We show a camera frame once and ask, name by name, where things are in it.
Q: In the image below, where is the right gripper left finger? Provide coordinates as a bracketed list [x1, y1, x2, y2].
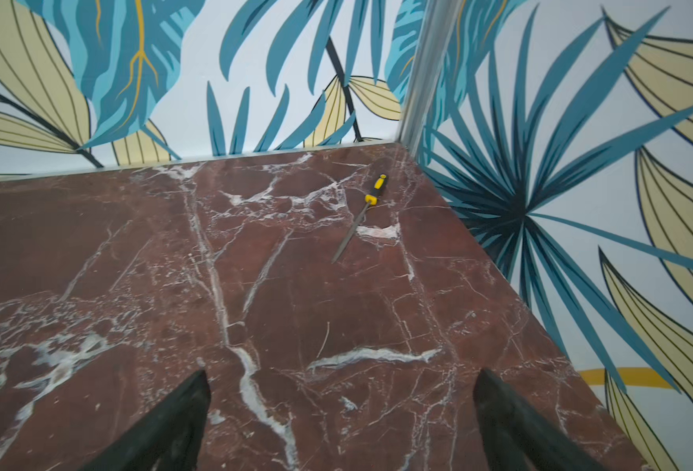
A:
[81, 370, 212, 470]

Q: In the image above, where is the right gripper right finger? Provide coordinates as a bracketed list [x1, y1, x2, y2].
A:
[473, 368, 605, 470]

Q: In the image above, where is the small yellow screwdriver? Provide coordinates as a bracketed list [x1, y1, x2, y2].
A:
[332, 174, 389, 263]

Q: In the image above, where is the right aluminium frame post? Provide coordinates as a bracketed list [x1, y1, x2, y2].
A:
[397, 0, 463, 158]

